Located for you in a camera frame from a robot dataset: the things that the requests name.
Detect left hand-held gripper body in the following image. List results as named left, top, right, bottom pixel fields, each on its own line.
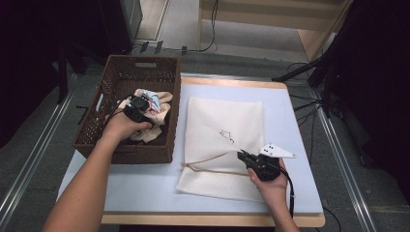
left=123, top=95, right=154, bottom=125

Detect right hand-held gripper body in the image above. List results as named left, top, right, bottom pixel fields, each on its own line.
left=245, top=143, right=297, bottom=183

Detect cream printed cloth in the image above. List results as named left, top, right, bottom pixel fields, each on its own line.
left=117, top=88, right=174, bottom=144

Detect brown wicker basket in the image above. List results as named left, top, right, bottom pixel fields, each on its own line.
left=72, top=54, right=182, bottom=165

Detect cream mesh laundry bag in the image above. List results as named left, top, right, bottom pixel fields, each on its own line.
left=176, top=96, right=270, bottom=203

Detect person's right hand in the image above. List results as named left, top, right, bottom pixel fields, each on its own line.
left=247, top=159, right=288, bottom=202

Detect person's left hand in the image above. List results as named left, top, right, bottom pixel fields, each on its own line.
left=102, top=110, right=153, bottom=143

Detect short black metal stand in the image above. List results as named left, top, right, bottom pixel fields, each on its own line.
left=56, top=42, right=90, bottom=104

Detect black cabinet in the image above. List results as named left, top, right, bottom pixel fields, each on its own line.
left=98, top=0, right=143, bottom=56

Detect black tripod stand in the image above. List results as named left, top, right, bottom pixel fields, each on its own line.
left=271, top=54, right=342, bottom=119

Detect dark curtain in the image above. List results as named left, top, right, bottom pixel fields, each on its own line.
left=0, top=0, right=104, bottom=149
left=322, top=0, right=410, bottom=207

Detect light wooden shelf unit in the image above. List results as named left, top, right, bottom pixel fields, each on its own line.
left=196, top=0, right=354, bottom=62

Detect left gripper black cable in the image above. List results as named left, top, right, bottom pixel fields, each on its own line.
left=104, top=94, right=133, bottom=128

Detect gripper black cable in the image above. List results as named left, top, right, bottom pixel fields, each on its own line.
left=104, top=94, right=133, bottom=128
left=277, top=165, right=296, bottom=219

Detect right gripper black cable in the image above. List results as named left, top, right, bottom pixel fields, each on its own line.
left=277, top=165, right=296, bottom=219

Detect metal floor rail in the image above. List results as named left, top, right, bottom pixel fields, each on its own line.
left=0, top=73, right=78, bottom=223
left=309, top=88, right=378, bottom=232

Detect bundle of black floor cables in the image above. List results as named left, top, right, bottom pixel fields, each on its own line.
left=286, top=61, right=327, bottom=165

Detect thin curved black cable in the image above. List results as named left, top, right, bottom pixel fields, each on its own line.
left=322, top=206, right=342, bottom=232

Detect long black floor cable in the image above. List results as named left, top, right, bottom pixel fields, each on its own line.
left=161, top=0, right=220, bottom=54

